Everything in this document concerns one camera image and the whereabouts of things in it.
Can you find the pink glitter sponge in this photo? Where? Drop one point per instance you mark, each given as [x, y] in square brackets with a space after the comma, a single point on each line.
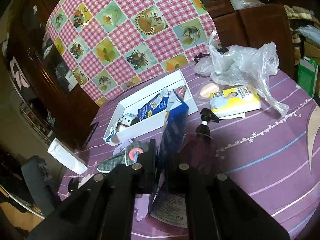
[181, 92]

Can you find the black oval gadget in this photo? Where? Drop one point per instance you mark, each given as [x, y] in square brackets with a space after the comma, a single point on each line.
[73, 186]

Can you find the clear box with peach sponge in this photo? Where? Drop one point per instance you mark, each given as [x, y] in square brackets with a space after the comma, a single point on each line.
[210, 90]

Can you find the white pouch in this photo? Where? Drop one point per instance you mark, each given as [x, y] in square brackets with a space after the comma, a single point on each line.
[66, 156]

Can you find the purple pump bottle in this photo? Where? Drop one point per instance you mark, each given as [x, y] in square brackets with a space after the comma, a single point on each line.
[203, 132]

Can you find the grey blue stool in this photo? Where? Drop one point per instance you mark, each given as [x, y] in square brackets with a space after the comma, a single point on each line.
[37, 177]

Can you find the blue white printed packet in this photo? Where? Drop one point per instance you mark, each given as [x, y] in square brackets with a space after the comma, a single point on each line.
[153, 105]

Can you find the green cardboard box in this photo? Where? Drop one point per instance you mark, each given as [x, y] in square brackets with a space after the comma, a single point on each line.
[306, 80]

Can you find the brown wooden chair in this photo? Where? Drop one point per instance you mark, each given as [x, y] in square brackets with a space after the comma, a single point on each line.
[262, 30]

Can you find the white thin pad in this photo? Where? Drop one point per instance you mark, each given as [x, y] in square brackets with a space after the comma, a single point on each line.
[232, 116]

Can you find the white shallow box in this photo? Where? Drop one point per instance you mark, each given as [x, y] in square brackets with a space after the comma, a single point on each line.
[140, 131]

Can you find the large clear plastic bag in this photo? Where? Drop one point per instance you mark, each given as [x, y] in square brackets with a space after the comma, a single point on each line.
[245, 62]

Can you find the pink checkered printed cloth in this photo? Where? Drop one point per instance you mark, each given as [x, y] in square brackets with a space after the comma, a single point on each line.
[125, 30]

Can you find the yellow tissue pack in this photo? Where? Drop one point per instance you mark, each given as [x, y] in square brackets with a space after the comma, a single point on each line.
[237, 105]

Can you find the black phone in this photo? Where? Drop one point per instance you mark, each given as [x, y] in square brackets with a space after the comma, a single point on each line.
[91, 135]

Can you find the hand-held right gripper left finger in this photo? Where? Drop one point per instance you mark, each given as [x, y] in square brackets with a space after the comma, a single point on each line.
[152, 170]

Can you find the white plush dog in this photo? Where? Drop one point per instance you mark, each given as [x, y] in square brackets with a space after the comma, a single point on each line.
[126, 121]

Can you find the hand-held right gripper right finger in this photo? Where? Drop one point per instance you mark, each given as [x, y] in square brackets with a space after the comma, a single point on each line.
[177, 175]

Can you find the crumpled clear plastic wrap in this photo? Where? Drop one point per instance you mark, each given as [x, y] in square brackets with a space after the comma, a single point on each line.
[245, 2]

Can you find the green plaid slippers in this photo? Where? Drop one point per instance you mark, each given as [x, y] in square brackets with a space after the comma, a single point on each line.
[117, 158]

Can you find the small clear plastic bag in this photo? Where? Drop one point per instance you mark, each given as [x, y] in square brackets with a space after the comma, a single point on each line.
[203, 67]

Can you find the dark blue packet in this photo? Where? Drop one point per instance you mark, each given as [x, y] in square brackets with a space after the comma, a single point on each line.
[175, 127]

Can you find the white blue sachet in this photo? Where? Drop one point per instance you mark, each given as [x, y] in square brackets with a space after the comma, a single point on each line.
[111, 133]

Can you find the purple printed tablecloth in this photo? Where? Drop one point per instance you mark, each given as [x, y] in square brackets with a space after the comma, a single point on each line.
[262, 142]

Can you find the dark wooden cabinet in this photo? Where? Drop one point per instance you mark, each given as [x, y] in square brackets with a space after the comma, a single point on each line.
[37, 67]

